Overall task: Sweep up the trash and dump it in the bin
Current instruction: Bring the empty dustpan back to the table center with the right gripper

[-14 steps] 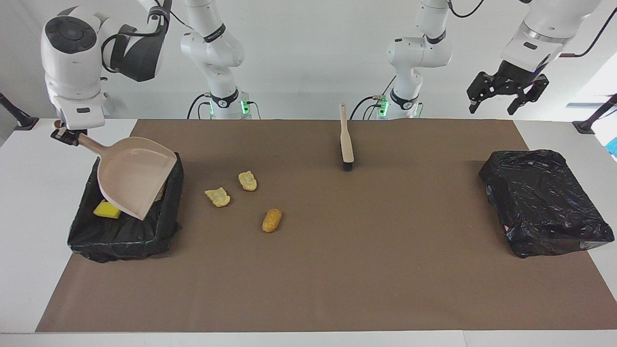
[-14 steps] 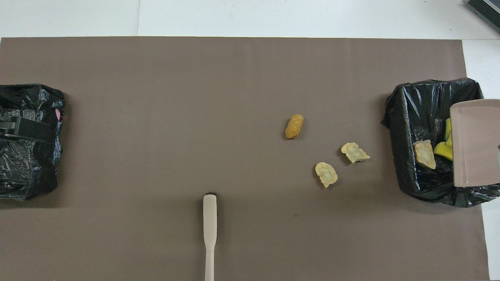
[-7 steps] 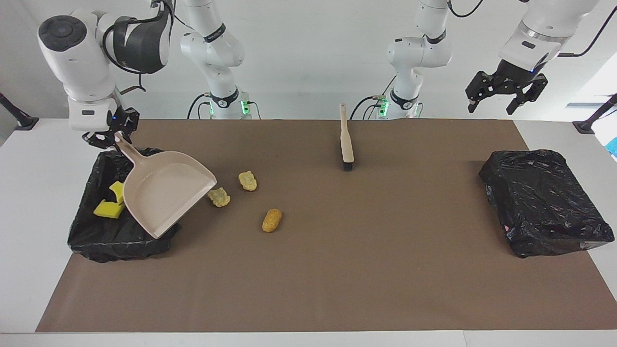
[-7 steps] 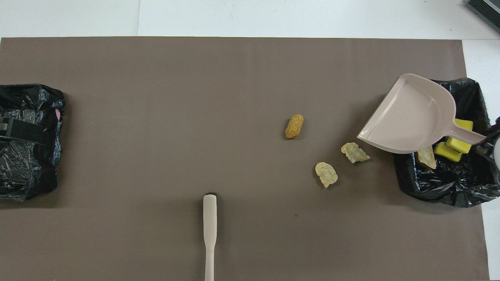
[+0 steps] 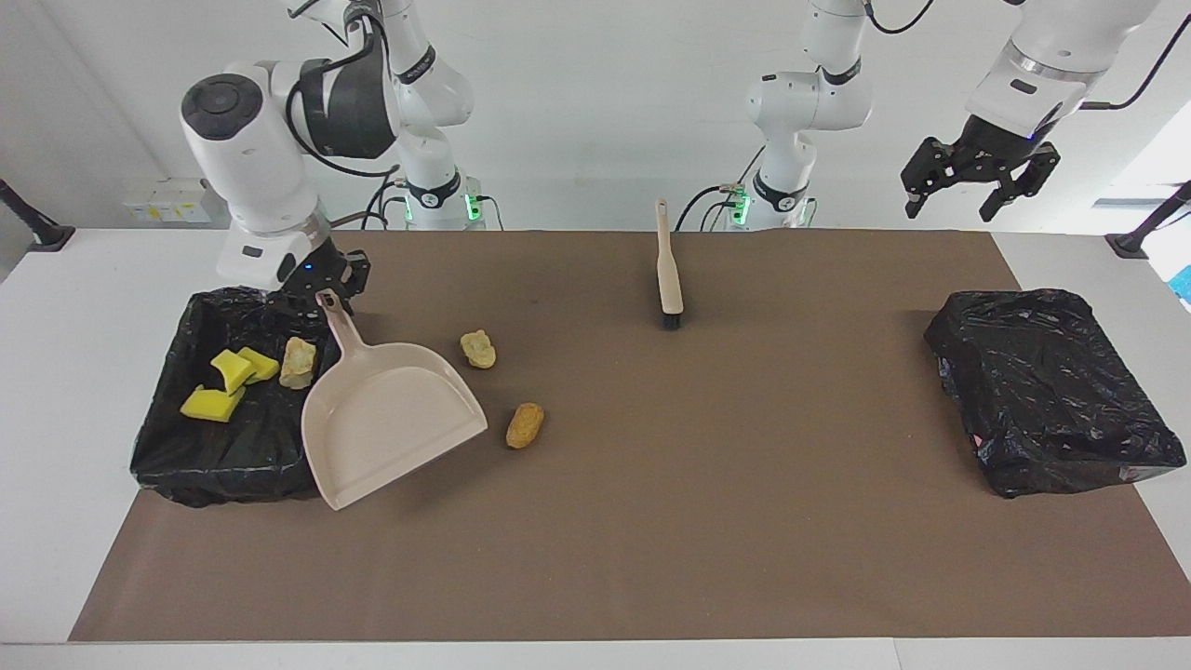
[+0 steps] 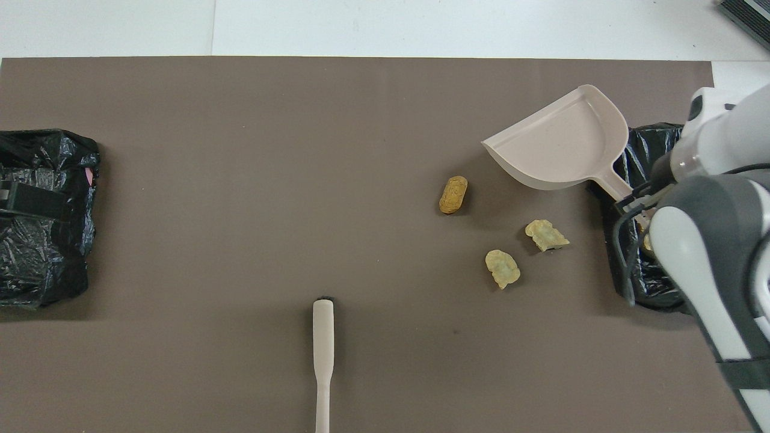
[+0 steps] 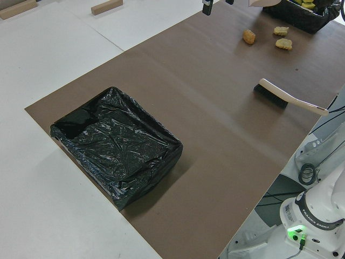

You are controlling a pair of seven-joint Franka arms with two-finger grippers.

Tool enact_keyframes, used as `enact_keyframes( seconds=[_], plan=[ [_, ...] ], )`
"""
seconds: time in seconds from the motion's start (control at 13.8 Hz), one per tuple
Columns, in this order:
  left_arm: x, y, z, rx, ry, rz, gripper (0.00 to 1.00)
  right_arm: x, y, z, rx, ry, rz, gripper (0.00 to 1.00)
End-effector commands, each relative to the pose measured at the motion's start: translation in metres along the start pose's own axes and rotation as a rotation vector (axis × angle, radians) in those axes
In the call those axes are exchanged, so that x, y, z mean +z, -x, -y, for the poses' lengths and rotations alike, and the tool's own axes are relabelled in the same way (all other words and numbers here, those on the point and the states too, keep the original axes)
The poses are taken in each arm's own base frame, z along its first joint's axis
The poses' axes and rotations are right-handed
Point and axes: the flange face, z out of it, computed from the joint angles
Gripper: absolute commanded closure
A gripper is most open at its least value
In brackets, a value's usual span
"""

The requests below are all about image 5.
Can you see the notched yellow green sponge piece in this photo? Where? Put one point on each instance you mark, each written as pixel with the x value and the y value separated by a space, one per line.
pixel 233 369

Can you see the brown table mat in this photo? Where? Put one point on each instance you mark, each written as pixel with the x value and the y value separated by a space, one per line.
pixel 595 586

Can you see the blue object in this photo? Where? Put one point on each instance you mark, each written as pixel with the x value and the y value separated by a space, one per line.
pixel 1184 284

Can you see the rectangular yellow green sponge piece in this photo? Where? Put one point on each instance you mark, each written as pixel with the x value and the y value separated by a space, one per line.
pixel 212 406

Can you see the orange brown bread roll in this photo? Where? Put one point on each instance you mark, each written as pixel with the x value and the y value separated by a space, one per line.
pixel 525 425

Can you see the black bag covered bin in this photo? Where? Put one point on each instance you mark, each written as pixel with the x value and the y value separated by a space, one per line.
pixel 1051 400

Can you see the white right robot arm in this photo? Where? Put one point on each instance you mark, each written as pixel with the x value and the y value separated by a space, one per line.
pixel 251 158

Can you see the pale pink plastic dustpan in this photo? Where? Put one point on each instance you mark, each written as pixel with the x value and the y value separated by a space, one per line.
pixel 381 428

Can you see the rounded pale fried snack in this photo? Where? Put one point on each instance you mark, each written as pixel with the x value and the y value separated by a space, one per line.
pixel 477 349

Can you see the beige hand brush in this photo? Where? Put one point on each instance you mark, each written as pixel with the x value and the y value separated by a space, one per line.
pixel 669 293

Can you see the toy croissant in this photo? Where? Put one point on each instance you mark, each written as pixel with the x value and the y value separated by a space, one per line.
pixel 299 365

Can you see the white wall socket box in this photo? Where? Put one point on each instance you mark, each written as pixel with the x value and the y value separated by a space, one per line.
pixel 167 203

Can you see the black camera stand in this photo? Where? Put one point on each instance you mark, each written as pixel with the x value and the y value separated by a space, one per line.
pixel 1128 247
pixel 51 237

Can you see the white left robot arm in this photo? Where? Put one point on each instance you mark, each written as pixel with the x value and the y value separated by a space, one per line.
pixel 809 102

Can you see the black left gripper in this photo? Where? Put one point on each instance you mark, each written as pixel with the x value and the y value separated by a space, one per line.
pixel 1005 144

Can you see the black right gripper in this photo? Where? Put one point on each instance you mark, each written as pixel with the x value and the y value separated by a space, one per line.
pixel 335 265

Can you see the open black bag lined bin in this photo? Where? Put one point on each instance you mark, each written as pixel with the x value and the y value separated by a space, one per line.
pixel 233 456

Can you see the small yellow green sponge piece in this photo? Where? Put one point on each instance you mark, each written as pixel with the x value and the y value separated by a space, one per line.
pixel 262 366

